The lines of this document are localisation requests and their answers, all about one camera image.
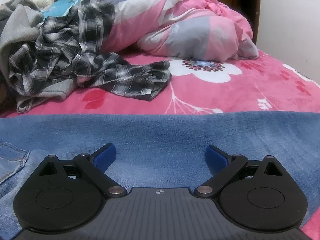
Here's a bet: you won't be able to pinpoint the grey hoodie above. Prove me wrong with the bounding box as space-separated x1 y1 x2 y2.
0 0 78 113

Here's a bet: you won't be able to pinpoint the blue jeans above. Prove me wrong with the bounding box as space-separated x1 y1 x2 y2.
0 110 320 240

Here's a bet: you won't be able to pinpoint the black white plaid shirt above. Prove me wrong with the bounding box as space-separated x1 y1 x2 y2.
9 0 172 102

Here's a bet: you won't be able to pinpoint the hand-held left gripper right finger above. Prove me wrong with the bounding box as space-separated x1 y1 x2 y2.
194 144 282 198

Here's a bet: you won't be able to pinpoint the pink patterned quilt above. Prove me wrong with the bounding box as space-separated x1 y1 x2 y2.
72 0 259 62

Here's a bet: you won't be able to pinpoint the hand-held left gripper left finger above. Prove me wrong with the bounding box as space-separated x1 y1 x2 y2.
38 142 127 198

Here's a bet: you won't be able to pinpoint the pink floral fleece blanket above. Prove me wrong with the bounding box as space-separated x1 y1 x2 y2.
0 49 320 240

